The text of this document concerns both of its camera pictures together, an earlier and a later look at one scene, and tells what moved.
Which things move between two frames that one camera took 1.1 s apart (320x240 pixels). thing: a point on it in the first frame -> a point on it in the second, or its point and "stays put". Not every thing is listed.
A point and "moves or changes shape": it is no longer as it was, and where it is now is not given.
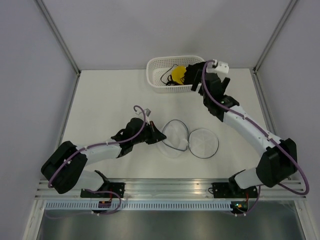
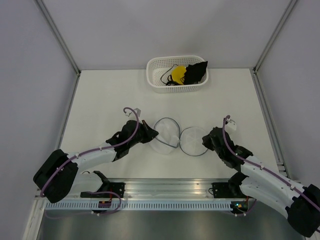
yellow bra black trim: x=173 y=76 stays put
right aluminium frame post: x=291 y=5 stays put
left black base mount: x=108 y=190 stays put
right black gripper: x=222 y=87 -> x=206 y=140
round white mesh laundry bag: x=201 y=143 moves or changes shape
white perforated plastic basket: x=156 y=66 stays put
